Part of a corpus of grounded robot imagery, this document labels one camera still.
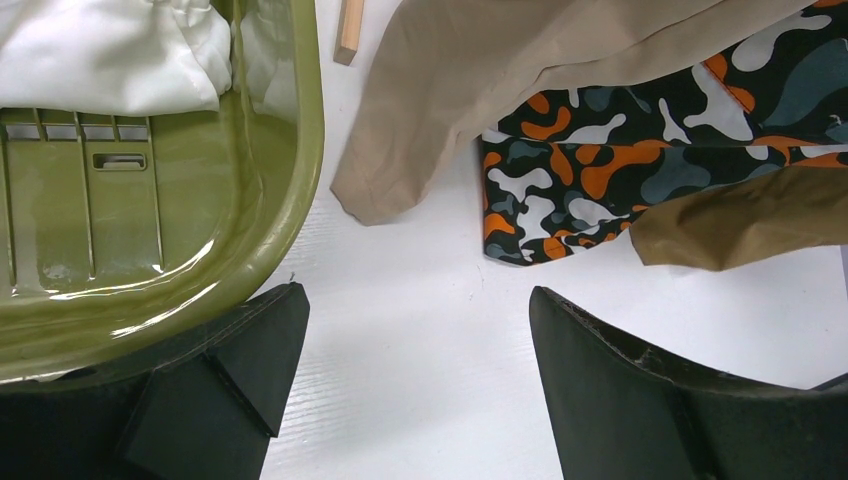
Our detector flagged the camouflage patterned shorts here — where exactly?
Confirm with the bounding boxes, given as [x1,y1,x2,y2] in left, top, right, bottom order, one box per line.
[482,1,847,266]

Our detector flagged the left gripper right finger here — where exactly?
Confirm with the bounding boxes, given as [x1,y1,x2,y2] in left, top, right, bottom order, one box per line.
[529,286,847,479]

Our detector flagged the white shorts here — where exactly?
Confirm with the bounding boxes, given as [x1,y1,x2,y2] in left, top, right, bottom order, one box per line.
[1,0,298,120]

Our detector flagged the olive green plastic basket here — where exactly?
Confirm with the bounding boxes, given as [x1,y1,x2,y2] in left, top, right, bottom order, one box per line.
[1,1,324,385]

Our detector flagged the brown shorts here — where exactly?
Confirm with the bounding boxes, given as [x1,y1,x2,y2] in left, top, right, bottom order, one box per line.
[629,166,847,272]

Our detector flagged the beige shorts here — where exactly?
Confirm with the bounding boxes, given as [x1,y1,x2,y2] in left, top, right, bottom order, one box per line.
[331,0,804,226]

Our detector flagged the wooden clothes rack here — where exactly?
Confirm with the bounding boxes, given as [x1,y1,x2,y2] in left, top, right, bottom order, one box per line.
[333,0,365,66]

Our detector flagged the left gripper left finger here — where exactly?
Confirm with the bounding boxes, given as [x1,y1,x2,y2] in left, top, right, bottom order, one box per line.
[1,283,310,479]

